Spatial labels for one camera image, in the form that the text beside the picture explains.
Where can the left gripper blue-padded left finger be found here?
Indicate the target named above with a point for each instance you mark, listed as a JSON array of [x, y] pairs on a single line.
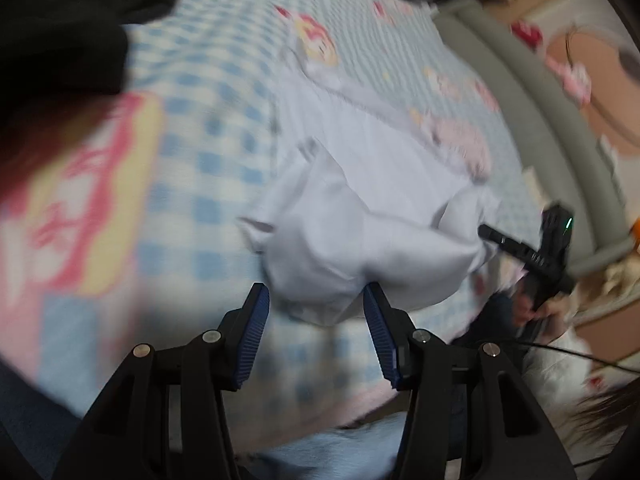
[[241, 330]]

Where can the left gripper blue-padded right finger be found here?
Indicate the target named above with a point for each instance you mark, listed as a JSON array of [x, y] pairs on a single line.
[[390, 330]]

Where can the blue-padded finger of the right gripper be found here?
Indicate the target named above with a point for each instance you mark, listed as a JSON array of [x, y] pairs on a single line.
[[518, 250]]

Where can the white shirt navy trim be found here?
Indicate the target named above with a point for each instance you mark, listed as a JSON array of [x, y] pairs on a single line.
[[361, 194]]

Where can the orange and cream plush toys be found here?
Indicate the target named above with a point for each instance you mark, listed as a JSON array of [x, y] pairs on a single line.
[[622, 276]]

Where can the folded pink patterned clothing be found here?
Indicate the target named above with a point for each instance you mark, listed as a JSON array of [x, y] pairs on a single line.
[[463, 144]]

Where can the blue checkered cartoon blanket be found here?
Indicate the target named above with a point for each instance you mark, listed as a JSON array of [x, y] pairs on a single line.
[[131, 232]]

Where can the pink plush toy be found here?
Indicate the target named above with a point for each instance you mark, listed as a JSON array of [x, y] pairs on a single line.
[[573, 78]]

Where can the red plush toy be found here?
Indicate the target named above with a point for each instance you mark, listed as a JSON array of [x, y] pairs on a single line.
[[529, 33]]

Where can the black garment pile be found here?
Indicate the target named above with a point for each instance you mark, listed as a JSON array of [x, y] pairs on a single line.
[[59, 53]]

